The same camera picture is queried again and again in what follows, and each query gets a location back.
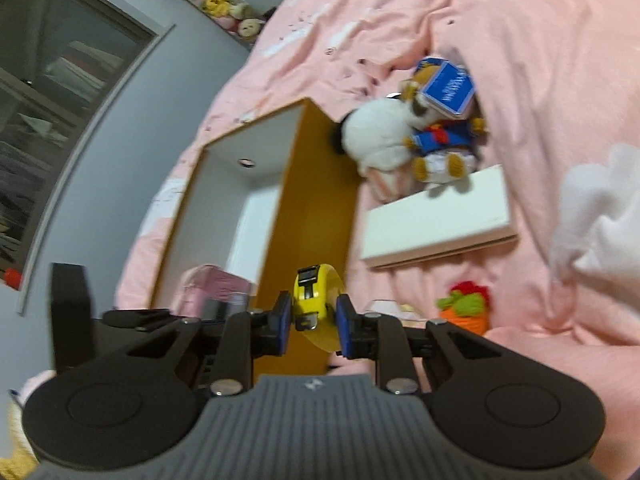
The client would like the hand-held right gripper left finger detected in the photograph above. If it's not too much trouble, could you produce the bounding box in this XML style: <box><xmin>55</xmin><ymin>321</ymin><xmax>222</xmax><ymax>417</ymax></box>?
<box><xmin>122</xmin><ymin>291</ymin><xmax>293</xmax><ymax>396</ymax></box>

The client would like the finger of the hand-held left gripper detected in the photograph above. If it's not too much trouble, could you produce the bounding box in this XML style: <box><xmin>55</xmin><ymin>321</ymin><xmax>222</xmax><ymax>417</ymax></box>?
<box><xmin>102</xmin><ymin>296</ymin><xmax>251</xmax><ymax>332</ymax></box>

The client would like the pink fabric pouch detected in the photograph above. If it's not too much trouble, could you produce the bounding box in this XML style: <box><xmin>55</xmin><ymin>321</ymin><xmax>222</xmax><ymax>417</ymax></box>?
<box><xmin>180</xmin><ymin>265</ymin><xmax>251</xmax><ymax>321</ymax></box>

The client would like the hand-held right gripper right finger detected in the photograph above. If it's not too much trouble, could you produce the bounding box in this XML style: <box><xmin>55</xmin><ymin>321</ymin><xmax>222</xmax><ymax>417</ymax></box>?
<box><xmin>336</xmin><ymin>294</ymin><xmax>506</xmax><ymax>396</ymax></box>

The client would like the crochet orange fruit toy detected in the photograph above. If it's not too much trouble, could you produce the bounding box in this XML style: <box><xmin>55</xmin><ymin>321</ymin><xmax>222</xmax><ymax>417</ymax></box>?
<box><xmin>436</xmin><ymin>281</ymin><xmax>493</xmax><ymax>336</ymax></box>

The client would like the white flat box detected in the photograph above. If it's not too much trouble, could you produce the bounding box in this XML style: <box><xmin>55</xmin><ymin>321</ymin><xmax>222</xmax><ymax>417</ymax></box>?
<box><xmin>359</xmin><ymin>164</ymin><xmax>518</xmax><ymax>268</ymax></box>

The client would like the orange cardboard box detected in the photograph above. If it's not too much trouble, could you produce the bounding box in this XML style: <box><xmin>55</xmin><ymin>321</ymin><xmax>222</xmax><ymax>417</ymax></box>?
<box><xmin>150</xmin><ymin>98</ymin><xmax>361</xmax><ymax>376</ymax></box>

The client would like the clear tube of plush toys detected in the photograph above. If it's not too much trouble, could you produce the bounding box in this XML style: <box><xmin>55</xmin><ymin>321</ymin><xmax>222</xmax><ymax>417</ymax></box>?
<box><xmin>132</xmin><ymin>0</ymin><xmax>268</xmax><ymax>43</ymax></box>

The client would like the duck plush with blue card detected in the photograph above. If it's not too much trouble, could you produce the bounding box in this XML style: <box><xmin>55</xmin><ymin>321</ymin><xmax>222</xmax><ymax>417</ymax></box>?
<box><xmin>400</xmin><ymin>57</ymin><xmax>488</xmax><ymax>193</ymax></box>

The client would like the yellow tape measure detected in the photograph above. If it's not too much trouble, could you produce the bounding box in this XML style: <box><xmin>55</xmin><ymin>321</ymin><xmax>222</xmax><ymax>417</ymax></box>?
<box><xmin>291</xmin><ymin>262</ymin><xmax>347</xmax><ymax>355</ymax></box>

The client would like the white ice cream plush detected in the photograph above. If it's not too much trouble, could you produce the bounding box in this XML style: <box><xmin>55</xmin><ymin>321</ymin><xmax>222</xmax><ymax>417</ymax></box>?
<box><xmin>332</xmin><ymin>97</ymin><xmax>426</xmax><ymax>201</ymax></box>

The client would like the pink cloud print duvet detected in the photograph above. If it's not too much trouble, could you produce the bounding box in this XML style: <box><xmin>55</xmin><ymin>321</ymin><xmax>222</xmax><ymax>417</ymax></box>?
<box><xmin>112</xmin><ymin>0</ymin><xmax>640</xmax><ymax>480</ymax></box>

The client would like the blue card box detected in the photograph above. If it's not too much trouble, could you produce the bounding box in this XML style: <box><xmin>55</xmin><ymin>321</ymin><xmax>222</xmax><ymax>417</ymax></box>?
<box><xmin>421</xmin><ymin>57</ymin><xmax>477</xmax><ymax>119</ymax></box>

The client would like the glass front wall cabinet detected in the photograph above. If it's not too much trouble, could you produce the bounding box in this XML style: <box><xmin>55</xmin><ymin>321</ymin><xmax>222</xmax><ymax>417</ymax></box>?
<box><xmin>0</xmin><ymin>0</ymin><xmax>176</xmax><ymax>316</ymax></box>

